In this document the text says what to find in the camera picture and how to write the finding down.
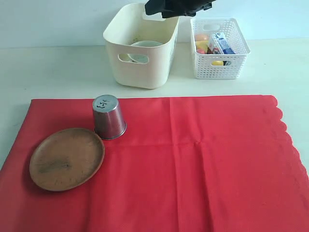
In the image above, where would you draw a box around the cream plastic bin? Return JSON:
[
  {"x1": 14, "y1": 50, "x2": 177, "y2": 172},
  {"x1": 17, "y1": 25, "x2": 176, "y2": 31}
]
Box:
[{"x1": 103, "y1": 3, "x2": 179, "y2": 89}]

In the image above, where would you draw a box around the red sausage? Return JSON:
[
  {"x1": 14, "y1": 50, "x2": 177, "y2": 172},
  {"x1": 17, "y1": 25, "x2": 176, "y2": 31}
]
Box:
[{"x1": 197, "y1": 49, "x2": 206, "y2": 54}]

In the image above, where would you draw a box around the blue white milk carton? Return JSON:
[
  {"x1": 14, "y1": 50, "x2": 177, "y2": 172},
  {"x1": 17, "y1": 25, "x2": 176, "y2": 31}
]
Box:
[{"x1": 208, "y1": 32, "x2": 235, "y2": 55}]

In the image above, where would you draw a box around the yellow lemon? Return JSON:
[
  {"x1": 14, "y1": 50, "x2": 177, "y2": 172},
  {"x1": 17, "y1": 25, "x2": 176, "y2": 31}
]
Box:
[{"x1": 211, "y1": 61, "x2": 224, "y2": 66}]

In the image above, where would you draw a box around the yellow cheese block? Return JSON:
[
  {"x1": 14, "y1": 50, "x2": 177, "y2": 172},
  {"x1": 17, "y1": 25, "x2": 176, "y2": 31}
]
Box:
[{"x1": 195, "y1": 40, "x2": 209, "y2": 51}]

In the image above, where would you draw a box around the upturned steel cup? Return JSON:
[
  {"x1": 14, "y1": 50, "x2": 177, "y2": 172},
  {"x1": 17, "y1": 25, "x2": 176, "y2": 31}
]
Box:
[{"x1": 92, "y1": 95, "x2": 127, "y2": 140}]

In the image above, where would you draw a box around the brown egg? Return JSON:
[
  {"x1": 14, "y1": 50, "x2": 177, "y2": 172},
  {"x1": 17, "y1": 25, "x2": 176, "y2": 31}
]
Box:
[{"x1": 194, "y1": 33, "x2": 209, "y2": 41}]

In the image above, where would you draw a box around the round brown wooden plate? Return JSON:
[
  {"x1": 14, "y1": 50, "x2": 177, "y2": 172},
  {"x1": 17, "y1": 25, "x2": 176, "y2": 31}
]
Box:
[{"x1": 29, "y1": 128, "x2": 105, "y2": 191}]

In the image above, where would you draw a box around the white ceramic bowl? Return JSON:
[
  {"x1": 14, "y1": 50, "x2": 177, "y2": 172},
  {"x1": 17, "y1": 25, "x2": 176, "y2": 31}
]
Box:
[{"x1": 128, "y1": 41, "x2": 162, "y2": 64}]

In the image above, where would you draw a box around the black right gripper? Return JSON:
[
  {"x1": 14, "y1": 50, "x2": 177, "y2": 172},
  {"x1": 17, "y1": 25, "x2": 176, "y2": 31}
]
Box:
[{"x1": 144, "y1": 0, "x2": 215, "y2": 19}]

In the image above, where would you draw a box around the white perforated plastic basket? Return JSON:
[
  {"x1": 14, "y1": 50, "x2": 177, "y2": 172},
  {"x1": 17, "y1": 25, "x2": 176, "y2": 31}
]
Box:
[{"x1": 190, "y1": 18, "x2": 251, "y2": 80}]

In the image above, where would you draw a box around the red table cloth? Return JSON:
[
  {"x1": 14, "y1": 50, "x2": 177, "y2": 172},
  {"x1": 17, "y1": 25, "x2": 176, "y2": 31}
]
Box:
[{"x1": 0, "y1": 95, "x2": 309, "y2": 232}]

